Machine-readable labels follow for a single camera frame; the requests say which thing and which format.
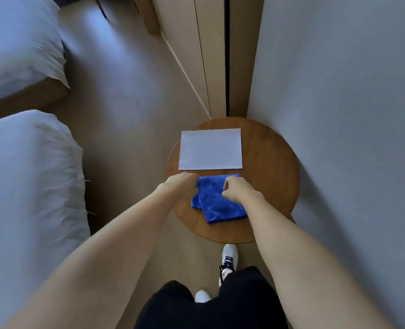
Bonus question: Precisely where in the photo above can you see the person's left hand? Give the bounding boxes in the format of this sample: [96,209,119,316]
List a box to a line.
[156,172,200,202]

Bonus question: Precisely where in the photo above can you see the person's right hand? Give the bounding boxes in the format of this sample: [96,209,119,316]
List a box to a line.
[221,175,263,204]

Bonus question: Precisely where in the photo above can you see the blue microfibre cloth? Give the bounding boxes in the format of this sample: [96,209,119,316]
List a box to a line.
[191,174,248,224]

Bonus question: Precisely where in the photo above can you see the person's left forearm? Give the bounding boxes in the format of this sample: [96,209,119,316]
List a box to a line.
[2,188,175,329]

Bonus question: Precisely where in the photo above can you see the person's right forearm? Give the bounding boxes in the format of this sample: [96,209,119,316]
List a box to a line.
[247,191,395,329]

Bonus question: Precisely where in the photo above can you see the round wooden side table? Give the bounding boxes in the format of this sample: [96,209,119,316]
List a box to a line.
[164,116,301,244]

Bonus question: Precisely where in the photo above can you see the white paper sheet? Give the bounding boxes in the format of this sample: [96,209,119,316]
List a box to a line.
[178,128,244,171]

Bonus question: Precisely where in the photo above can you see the black shorts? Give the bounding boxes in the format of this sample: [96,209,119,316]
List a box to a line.
[133,266,289,329]

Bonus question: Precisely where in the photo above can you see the white bed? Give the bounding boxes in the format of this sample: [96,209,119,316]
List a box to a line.
[0,109,92,329]
[0,0,71,126]

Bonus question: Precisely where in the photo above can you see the narrow wooden desk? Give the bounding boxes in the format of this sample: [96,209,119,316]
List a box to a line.
[132,0,162,35]

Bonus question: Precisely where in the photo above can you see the wooden wall panel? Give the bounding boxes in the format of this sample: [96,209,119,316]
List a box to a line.
[151,0,266,120]

